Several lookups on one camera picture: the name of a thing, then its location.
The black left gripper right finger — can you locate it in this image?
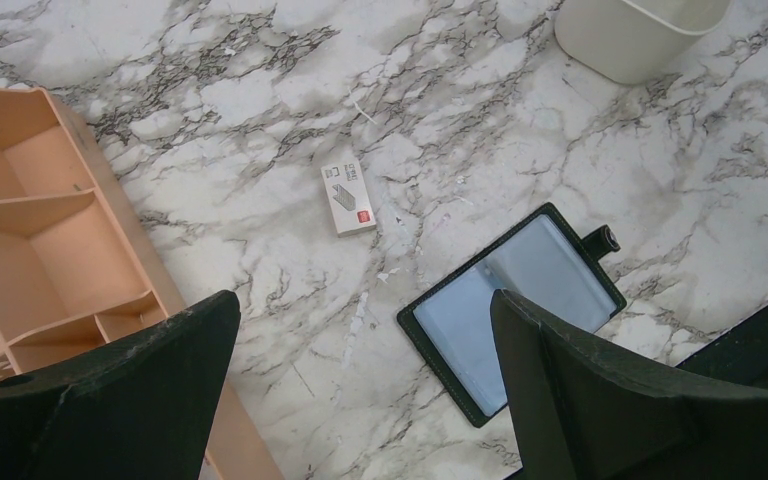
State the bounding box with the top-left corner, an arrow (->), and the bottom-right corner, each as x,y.
490,290 -> 768,479

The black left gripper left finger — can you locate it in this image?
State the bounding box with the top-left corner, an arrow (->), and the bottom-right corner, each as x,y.
0,290 -> 241,479

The black card holder wallet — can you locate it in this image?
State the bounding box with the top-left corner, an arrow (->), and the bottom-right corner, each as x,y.
397,203 -> 627,428

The orange file organizer rack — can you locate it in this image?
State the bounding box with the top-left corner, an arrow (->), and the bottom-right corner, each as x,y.
0,88 -> 281,479

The small white box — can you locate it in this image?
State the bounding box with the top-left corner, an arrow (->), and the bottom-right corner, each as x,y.
320,160 -> 377,237

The white plastic tray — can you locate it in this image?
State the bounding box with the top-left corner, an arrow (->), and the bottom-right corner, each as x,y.
554,0 -> 732,84

